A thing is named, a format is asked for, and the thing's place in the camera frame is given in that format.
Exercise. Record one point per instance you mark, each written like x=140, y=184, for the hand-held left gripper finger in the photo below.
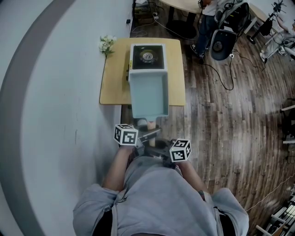
x=156, y=132

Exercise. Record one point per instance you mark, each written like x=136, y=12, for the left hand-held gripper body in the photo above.
x=125, y=136

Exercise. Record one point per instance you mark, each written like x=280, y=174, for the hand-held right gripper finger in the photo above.
x=164, y=142

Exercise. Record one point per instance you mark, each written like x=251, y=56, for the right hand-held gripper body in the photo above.
x=181, y=152

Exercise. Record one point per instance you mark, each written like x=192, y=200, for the light blue square frying pan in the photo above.
x=148, y=94

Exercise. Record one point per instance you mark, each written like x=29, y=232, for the white portable gas stove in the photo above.
x=147, y=56

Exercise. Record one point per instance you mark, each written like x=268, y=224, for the person's right forearm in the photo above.
x=192, y=177

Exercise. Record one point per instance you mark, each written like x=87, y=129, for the person's left forearm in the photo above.
x=116, y=168

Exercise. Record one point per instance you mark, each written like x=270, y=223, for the person's grey shirt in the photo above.
x=159, y=202

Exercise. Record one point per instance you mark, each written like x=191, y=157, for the white flower bouquet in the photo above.
x=106, y=43

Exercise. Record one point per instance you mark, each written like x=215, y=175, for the grey shell chair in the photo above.
x=222, y=45

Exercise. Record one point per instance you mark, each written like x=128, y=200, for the round table with black base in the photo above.
x=182, y=25

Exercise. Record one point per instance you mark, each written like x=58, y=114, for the white power strip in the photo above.
x=155, y=15

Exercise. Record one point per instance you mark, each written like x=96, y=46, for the white metal rack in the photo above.
x=280, y=219

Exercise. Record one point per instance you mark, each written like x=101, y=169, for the white desk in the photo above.
x=255, y=16

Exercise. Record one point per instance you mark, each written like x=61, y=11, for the black tripod stand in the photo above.
x=267, y=25

